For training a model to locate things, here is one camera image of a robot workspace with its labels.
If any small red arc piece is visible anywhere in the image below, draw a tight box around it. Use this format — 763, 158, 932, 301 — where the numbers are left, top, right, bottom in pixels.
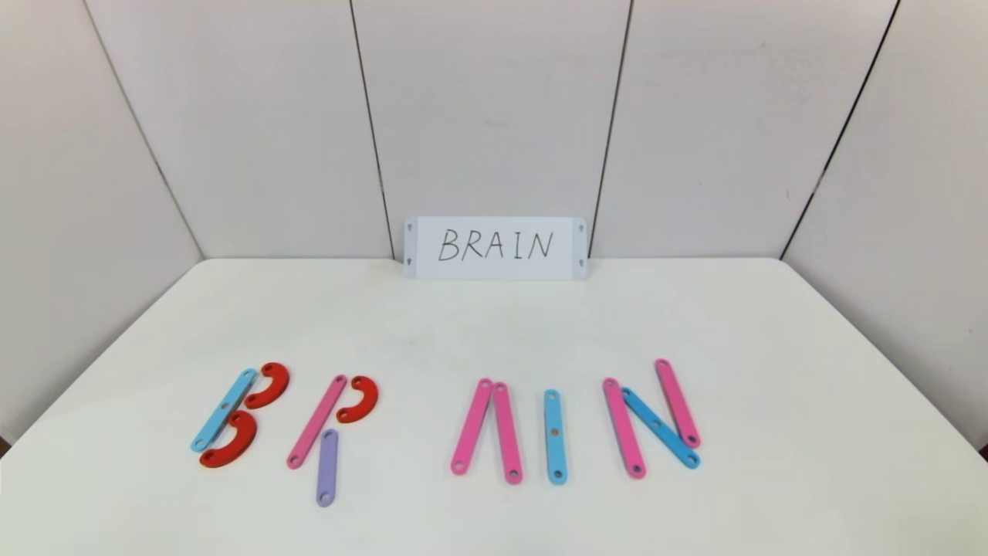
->
337, 375, 380, 424

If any long pink bar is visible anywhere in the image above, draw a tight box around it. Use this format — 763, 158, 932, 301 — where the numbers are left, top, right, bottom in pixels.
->
602, 377, 648, 480
450, 378, 494, 476
492, 381, 524, 485
286, 375, 349, 470

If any short pink bar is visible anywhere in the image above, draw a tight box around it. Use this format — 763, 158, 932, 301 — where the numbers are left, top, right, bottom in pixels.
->
655, 358, 702, 449

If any short blue bar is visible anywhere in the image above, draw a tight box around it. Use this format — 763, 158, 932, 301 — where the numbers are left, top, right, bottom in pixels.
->
621, 387, 702, 470

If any short purple bar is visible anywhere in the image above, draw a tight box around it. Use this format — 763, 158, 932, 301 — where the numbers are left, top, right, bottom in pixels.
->
316, 429, 339, 508

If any white sign card reading BRAIN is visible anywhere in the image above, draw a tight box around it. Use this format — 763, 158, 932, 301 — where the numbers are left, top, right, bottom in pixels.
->
404, 217, 589, 280

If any long blue bar orange dot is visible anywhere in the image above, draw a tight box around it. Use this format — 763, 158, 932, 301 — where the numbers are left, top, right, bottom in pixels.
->
543, 388, 569, 486

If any medium red arc piece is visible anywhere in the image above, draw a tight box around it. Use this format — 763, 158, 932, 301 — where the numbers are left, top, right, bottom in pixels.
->
245, 362, 291, 410

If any long plain blue bar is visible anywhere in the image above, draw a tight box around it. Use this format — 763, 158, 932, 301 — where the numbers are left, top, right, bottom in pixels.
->
191, 368, 259, 453

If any large red arc piece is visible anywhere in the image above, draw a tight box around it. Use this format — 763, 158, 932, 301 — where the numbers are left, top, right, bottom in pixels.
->
199, 410, 259, 469

